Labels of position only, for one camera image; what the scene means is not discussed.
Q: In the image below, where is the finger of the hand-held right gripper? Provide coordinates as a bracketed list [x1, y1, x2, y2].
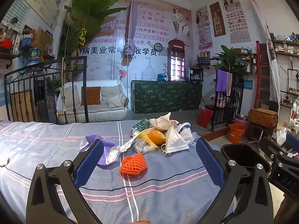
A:
[285, 133, 299, 151]
[259, 136, 282, 160]

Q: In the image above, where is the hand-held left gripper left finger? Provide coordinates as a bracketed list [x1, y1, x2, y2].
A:
[26, 138, 104, 224]

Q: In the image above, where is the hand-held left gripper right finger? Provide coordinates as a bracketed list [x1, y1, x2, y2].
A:
[196, 137, 274, 224]

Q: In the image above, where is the clear plastic wrapper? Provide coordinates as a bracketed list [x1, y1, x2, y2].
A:
[105, 137, 141, 165]

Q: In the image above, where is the purple plastic bag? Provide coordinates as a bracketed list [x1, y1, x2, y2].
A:
[79, 135, 119, 166]

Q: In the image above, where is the black plastic wastebasket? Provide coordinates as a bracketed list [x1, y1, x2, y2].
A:
[220, 143, 273, 192]

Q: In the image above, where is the white tissue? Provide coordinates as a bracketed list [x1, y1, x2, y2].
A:
[186, 131, 198, 145]

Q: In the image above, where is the white face mask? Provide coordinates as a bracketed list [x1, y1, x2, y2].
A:
[161, 126, 190, 156]

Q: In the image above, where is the purple paper cup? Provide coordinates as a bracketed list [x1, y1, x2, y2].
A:
[178, 122, 191, 136]

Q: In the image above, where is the orange foam fruit net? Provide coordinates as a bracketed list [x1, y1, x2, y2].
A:
[120, 153, 148, 175]

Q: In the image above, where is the clear plastic bag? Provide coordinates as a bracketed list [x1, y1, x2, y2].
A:
[133, 139, 153, 155]

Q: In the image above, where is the orange peel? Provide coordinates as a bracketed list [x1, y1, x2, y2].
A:
[148, 130, 166, 145]

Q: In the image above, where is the green milk carton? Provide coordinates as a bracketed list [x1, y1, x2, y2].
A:
[131, 119, 150, 136]

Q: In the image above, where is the white bag with red print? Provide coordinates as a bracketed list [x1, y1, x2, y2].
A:
[149, 112, 179, 131]

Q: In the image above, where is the white paper bag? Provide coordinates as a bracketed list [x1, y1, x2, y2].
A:
[276, 128, 288, 145]

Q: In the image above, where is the metal swivel stool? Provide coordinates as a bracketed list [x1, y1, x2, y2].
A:
[248, 124, 265, 145]

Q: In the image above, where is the patterned brown case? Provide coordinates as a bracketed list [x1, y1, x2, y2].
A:
[248, 108, 278, 128]

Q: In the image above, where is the orange bucket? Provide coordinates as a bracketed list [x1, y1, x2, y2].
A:
[227, 124, 245, 143]

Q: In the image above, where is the pink basin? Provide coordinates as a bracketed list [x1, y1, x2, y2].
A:
[234, 114, 249, 128]

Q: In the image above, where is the white wicker swing sofa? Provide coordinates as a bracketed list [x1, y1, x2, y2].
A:
[56, 79, 129, 124]

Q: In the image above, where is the black iron railing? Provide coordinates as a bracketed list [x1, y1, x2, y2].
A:
[210, 79, 244, 131]

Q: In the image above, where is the orange cushion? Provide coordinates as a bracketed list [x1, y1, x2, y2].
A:
[81, 86, 101, 106]

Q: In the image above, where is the cream cushion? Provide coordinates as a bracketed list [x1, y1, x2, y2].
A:
[100, 87, 127, 109]

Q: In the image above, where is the grey beige cushion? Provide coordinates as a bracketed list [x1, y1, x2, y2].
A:
[59, 85, 81, 108]

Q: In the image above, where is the red ladder shelf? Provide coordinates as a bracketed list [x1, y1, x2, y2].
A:
[253, 41, 271, 109]

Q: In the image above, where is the pink towel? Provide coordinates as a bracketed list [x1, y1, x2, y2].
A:
[226, 72, 233, 97]

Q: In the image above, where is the green floral counter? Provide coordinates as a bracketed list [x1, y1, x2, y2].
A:
[130, 79, 203, 113]

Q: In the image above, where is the white hanging banner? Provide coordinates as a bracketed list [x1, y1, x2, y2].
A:
[249, 0, 281, 103]

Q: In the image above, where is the purple towel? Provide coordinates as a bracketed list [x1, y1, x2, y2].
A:
[215, 69, 228, 93]

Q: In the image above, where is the black display box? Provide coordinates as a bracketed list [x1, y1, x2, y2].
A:
[188, 68, 204, 82]

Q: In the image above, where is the potted green plant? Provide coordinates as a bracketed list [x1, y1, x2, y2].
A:
[214, 45, 249, 80]

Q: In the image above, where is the green white bucket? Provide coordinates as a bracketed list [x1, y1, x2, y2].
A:
[27, 47, 43, 67]

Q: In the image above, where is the red telephone booth cabinet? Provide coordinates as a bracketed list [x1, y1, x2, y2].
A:
[167, 38, 185, 82]

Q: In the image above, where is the yellow banana bunch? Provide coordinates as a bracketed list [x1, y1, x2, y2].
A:
[78, 28, 87, 46]

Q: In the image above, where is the brown cardboard box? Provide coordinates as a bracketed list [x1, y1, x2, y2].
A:
[33, 27, 53, 49]

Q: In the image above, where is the purple folded umbrella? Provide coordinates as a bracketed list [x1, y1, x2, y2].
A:
[123, 0, 139, 67]

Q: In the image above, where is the banana plant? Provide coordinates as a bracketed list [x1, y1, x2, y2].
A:
[58, 0, 128, 84]

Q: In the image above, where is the blue white notice board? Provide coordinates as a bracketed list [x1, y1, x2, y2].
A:
[20, 0, 70, 31]

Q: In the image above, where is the black iron bed frame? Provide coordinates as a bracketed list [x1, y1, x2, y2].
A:
[4, 56, 89, 124]

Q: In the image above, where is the wall shelf with products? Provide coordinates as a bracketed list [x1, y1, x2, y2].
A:
[273, 35, 299, 57]

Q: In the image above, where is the wall shelf with bottles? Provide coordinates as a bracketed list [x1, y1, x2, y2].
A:
[197, 50, 216, 70]

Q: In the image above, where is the pink woman wall poster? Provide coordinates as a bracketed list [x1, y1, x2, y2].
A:
[195, 6, 213, 50]

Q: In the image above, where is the eyebrow chart wall poster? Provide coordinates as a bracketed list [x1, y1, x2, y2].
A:
[221, 0, 251, 43]

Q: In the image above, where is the brown tower wall poster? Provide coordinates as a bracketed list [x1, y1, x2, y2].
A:
[209, 2, 226, 37]

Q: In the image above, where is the large wall poster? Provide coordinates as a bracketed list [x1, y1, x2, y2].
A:
[68, 0, 193, 84]

